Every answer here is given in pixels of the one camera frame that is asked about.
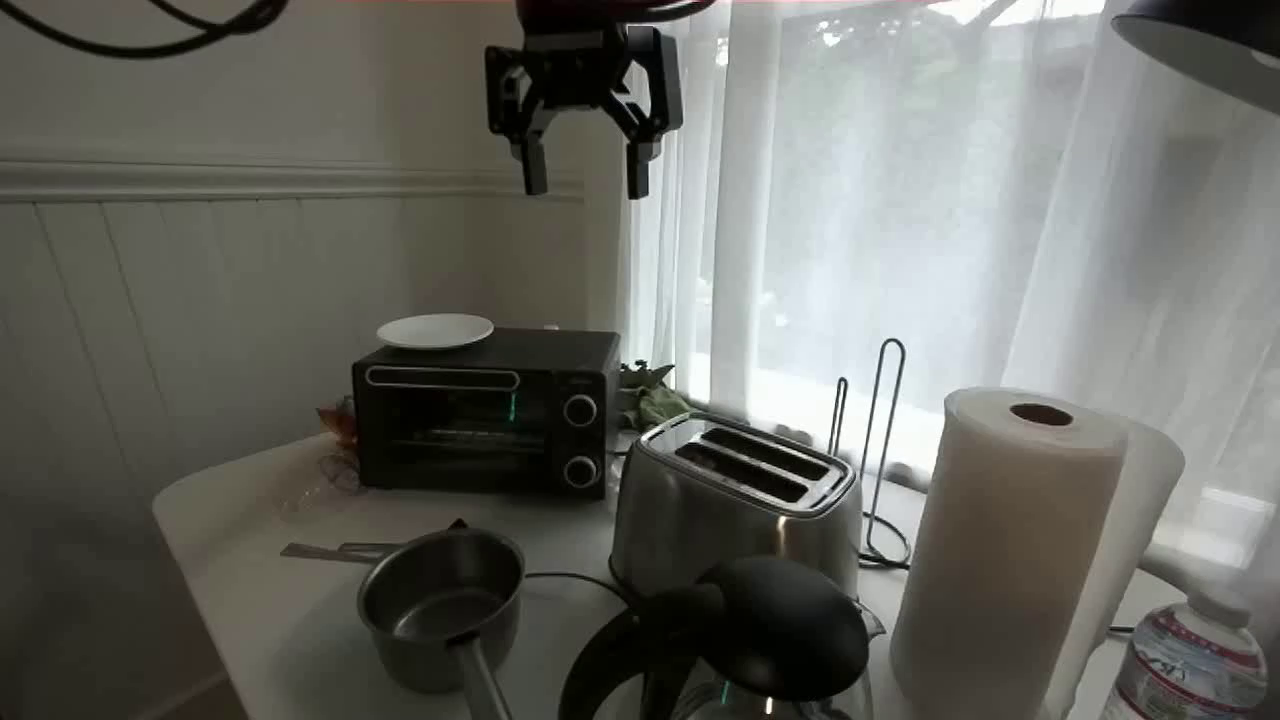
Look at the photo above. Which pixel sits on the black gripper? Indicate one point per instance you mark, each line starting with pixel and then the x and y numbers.
pixel 579 65

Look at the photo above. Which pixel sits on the silver spoon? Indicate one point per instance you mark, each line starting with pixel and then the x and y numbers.
pixel 373 545

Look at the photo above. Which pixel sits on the white plate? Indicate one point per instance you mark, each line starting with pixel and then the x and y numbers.
pixel 435 330

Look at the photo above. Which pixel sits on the black toaster oven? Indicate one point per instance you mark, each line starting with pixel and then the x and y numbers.
pixel 533 365

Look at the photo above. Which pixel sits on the green leafy item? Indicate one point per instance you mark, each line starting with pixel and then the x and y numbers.
pixel 651 396

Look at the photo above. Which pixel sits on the white sheer curtain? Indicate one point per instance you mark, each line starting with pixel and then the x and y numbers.
pixel 935 201

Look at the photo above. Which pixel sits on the silver toaster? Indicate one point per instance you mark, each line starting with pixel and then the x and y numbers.
pixel 692 526

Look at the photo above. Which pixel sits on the silver saucepan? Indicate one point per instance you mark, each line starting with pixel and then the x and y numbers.
pixel 441 624

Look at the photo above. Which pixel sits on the glass kettle with black lid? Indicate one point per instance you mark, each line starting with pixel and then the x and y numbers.
pixel 783 622

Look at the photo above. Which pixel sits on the black dome shade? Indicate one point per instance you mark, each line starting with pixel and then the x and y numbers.
pixel 1207 41

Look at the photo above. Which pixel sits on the white paper towel roll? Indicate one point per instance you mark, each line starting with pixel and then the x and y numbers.
pixel 1003 560

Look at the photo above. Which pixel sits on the water bottle with label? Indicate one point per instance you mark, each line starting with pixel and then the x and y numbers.
pixel 1187 667

